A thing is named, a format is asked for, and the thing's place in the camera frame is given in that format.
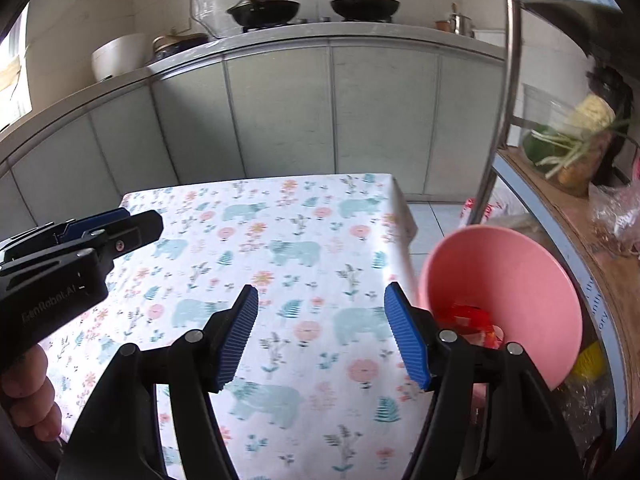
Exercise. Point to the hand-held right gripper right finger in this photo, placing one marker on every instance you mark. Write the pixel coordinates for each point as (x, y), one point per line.
(407, 340)

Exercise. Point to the black appliance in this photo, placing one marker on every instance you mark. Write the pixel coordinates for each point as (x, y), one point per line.
(607, 85)

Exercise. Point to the green onions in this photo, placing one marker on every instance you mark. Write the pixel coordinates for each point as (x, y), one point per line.
(565, 152)

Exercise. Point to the clear plastic bag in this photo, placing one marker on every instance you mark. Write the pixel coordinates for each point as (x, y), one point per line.
(612, 220)

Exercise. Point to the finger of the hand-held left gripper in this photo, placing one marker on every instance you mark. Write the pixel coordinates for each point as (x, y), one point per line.
(135, 230)
(100, 220)

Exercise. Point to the brown container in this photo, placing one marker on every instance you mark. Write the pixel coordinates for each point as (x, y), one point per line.
(582, 170)

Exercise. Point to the window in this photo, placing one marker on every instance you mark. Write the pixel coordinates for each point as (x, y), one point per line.
(15, 60)

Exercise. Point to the yellow plastic object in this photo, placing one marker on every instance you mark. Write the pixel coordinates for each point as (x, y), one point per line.
(590, 362)

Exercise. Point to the pink plastic basin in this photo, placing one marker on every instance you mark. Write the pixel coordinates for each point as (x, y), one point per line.
(500, 270)

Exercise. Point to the metal shelf rack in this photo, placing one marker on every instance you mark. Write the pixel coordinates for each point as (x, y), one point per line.
(560, 220)

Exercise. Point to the gas stove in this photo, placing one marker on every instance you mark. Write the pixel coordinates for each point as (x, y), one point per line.
(315, 20)

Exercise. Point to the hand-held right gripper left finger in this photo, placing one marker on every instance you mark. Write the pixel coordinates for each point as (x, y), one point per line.
(237, 340)

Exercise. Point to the person's left hand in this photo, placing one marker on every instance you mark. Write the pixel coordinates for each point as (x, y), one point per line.
(30, 390)

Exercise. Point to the clear plastic jar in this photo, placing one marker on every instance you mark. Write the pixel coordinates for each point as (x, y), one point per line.
(210, 0)

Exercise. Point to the red and white plastic bag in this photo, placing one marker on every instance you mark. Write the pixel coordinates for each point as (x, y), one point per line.
(470, 207)

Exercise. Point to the black wok with lid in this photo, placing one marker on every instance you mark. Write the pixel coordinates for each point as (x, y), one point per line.
(262, 10)

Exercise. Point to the floral bear print tablecloth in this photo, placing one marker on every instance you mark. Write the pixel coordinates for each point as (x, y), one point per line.
(300, 220)

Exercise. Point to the green pepper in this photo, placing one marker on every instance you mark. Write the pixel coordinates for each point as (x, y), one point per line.
(532, 150)

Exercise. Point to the grey kitchen cabinet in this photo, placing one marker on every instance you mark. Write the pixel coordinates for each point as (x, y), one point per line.
(280, 110)

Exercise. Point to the small copper pot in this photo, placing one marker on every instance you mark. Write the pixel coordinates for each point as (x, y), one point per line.
(442, 25)

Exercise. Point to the cauliflower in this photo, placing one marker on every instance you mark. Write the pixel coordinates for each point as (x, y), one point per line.
(595, 112)

